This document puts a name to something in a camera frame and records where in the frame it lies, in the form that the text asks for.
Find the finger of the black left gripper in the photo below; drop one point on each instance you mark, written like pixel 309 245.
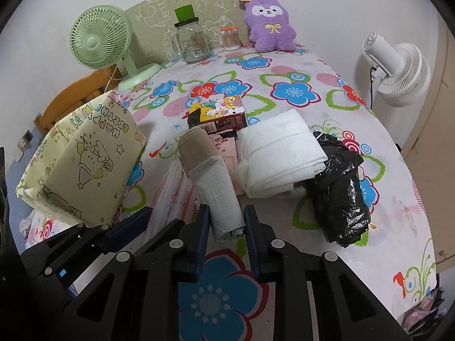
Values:
pixel 120 230

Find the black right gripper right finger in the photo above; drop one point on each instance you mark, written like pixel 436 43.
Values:
pixel 317 297

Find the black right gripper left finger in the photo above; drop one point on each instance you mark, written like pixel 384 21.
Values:
pixel 135 296

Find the black plastic bag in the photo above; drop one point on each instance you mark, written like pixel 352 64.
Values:
pixel 336 194

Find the clear pink packet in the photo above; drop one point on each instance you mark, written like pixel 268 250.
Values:
pixel 176 200

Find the beige white cloth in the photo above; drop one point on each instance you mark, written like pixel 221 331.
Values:
pixel 208 172

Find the white towel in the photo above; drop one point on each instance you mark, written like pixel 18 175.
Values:
pixel 275 154

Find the cartoon tissue box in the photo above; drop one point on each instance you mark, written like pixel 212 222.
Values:
pixel 219 115

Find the pink wet wipes pack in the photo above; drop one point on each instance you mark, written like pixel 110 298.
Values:
pixel 226 148

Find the yellow fabric storage box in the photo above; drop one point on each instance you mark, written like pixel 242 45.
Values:
pixel 79 172

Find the wooden chair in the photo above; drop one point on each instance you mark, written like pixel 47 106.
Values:
pixel 77 94

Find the green desk fan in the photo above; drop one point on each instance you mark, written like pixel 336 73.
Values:
pixel 101 37

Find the glass jar with green lid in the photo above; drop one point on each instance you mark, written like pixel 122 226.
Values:
pixel 190 36

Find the green patterned cardboard panel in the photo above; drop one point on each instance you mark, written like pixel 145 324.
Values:
pixel 152 23

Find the white desk fan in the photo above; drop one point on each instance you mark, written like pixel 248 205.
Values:
pixel 401 75

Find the cotton swab container orange lid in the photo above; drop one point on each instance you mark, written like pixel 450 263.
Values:
pixel 230 38

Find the purple plush bunny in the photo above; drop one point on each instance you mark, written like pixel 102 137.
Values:
pixel 269 27

